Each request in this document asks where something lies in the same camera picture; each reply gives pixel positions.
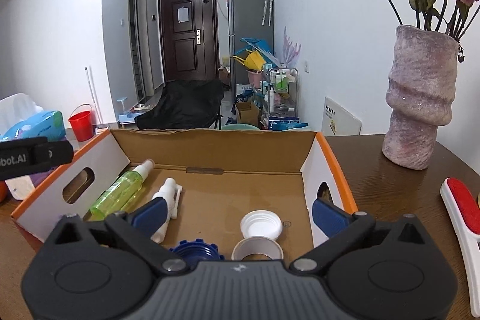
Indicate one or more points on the blue tissue pack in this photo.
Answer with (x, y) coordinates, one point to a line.
(22, 118)

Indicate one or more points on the grey refrigerator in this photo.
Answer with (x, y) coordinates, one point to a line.
(247, 19)

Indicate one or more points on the red plastic bucket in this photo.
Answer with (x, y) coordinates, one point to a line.
(81, 121)

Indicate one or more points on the pink bucket with dustpans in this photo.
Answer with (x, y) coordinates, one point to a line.
(257, 58)

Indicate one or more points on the white mop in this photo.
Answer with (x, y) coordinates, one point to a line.
(101, 125)

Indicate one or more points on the green plastic basin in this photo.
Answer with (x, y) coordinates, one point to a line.
(239, 127)

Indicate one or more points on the pink textured vase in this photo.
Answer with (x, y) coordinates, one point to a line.
(422, 88)

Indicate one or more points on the white bottle cap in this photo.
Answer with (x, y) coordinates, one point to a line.
(261, 223)

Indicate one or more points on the white tape roll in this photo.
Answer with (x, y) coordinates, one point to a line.
(257, 245)

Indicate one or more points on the black folding chair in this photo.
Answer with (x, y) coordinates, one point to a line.
(185, 104)

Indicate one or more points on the red white lint brush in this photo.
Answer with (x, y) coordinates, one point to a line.
(463, 211)

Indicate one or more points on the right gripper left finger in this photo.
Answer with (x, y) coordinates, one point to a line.
(139, 225)

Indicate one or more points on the orange red cardboard box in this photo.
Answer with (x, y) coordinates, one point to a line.
(224, 176)

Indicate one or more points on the metal rolling cart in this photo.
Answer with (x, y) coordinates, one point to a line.
(280, 89)

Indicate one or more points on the white blue carton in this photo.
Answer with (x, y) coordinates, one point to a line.
(277, 123)

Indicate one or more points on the purple tissue pack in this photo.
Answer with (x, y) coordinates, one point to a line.
(21, 187)

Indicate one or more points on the dark brown door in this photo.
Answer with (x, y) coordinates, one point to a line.
(189, 39)

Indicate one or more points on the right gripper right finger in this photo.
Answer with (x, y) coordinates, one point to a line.
(329, 222)

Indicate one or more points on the small cardboard box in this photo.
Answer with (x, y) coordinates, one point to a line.
(247, 113)

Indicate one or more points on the green spray bottle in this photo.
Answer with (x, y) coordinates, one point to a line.
(121, 191)

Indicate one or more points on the white leaning board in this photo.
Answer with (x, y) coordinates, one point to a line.
(337, 121)

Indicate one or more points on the white plastic bottle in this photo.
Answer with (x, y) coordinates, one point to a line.
(170, 191)

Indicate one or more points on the blue bottle cap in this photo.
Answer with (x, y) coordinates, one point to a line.
(193, 252)

